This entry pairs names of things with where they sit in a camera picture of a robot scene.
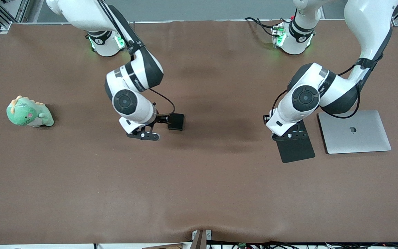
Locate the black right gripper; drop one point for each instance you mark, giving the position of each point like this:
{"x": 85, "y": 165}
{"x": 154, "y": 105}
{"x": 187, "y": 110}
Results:
{"x": 161, "y": 119}

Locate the small black phone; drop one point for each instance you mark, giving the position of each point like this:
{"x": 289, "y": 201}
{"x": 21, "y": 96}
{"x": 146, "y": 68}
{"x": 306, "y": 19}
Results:
{"x": 177, "y": 122}

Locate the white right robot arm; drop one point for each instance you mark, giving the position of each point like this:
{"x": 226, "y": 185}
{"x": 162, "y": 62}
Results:
{"x": 145, "y": 109}

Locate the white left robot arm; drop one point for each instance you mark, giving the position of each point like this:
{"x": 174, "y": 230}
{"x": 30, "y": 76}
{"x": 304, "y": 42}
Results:
{"x": 283, "y": 119}

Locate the black mouse pad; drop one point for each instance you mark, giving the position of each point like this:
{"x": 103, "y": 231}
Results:
{"x": 297, "y": 152}

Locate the brown table cover mat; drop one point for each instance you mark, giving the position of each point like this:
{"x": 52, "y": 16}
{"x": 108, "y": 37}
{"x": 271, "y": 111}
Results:
{"x": 199, "y": 190}

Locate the silver closed laptop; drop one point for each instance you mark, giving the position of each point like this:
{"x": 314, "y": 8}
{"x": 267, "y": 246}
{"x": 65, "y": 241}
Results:
{"x": 368, "y": 138}

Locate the green dinosaur plush toy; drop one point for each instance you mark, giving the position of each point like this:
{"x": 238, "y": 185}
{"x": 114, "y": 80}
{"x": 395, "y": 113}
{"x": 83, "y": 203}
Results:
{"x": 26, "y": 114}

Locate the camera stand bracket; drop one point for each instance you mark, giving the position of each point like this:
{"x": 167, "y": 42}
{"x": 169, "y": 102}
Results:
{"x": 199, "y": 240}

